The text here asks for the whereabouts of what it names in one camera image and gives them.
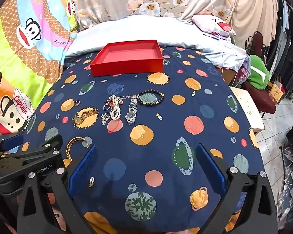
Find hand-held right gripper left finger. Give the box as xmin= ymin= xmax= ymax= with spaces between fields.
xmin=17 ymin=144 xmax=99 ymax=234

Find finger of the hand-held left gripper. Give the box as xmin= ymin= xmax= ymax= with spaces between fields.
xmin=0 ymin=134 xmax=25 ymax=153
xmin=0 ymin=135 xmax=64 ymax=166

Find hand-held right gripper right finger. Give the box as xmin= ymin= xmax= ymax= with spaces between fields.
xmin=196 ymin=143 xmax=277 ymax=234

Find gold chain bracelet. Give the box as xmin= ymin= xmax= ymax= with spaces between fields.
xmin=66 ymin=137 xmax=89 ymax=161

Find gold wristwatch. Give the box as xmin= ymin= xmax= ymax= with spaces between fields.
xmin=72 ymin=109 xmax=98 ymax=125

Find silver flower necklace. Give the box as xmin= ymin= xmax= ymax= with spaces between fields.
xmin=101 ymin=112 xmax=113 ymax=126

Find gold pendant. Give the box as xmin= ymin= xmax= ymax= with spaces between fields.
xmin=110 ymin=95 xmax=122 ymax=121

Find silver wristwatch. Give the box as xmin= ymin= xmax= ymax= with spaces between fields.
xmin=125 ymin=95 xmax=138 ymax=125

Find dark bead bracelet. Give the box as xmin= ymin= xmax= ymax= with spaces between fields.
xmin=136 ymin=89 xmax=165 ymax=106

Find red cardboard box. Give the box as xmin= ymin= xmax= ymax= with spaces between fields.
xmin=89 ymin=40 xmax=164 ymax=78

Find white small table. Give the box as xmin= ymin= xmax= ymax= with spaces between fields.
xmin=229 ymin=86 xmax=265 ymax=133

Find pile of clear plastic bags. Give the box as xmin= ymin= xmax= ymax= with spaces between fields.
xmin=278 ymin=146 xmax=293 ymax=225

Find navy planet print bedsheet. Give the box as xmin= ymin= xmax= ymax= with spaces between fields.
xmin=22 ymin=45 xmax=266 ymax=234

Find maroon chair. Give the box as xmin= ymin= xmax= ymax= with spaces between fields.
xmin=244 ymin=32 xmax=276 ymax=114

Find cartoon monkey printed blanket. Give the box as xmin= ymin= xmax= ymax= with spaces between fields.
xmin=0 ymin=0 xmax=77 ymax=137

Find brown cardboard box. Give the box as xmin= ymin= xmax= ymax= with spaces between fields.
xmin=267 ymin=82 xmax=284 ymax=103

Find green cloth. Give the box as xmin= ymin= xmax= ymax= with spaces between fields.
xmin=247 ymin=55 xmax=270 ymax=90

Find white pillow with red print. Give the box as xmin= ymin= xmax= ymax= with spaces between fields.
xmin=191 ymin=14 xmax=237 ymax=38

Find hanging dark clothes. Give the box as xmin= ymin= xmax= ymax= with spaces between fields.
xmin=266 ymin=0 xmax=293 ymax=103

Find light blue pillow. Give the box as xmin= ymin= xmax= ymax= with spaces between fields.
xmin=65 ymin=15 xmax=249 ymax=66

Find grey floral sheet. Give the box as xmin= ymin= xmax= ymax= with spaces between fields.
xmin=74 ymin=0 xmax=237 ymax=25

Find beige curtain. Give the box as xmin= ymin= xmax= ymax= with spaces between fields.
xmin=231 ymin=0 xmax=280 ymax=47

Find white cable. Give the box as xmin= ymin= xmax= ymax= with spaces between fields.
xmin=209 ymin=0 xmax=237 ymax=83

